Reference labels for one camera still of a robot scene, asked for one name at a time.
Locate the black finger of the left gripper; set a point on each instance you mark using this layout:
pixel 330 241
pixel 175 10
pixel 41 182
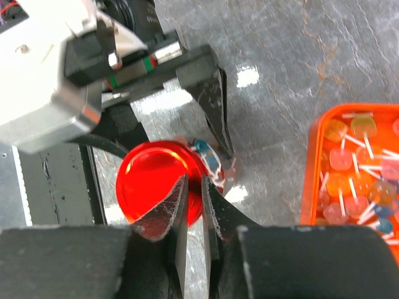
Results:
pixel 209 90

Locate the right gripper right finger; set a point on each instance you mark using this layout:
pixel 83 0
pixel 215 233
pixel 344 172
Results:
pixel 230 242

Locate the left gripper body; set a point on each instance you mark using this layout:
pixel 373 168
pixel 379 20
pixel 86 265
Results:
pixel 93 58

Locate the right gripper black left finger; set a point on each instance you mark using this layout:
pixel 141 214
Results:
pixel 165 226

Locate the red jar lid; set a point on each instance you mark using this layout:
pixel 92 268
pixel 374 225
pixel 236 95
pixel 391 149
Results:
pixel 148 173

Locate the clear glass jar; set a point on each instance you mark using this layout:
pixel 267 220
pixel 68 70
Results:
pixel 223 171

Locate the orange tray of lollipops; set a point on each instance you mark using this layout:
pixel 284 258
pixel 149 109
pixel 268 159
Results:
pixel 351 177

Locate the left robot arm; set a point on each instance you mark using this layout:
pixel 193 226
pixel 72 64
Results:
pixel 118 130

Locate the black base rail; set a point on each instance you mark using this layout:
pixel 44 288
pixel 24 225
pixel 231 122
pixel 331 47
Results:
pixel 59 186

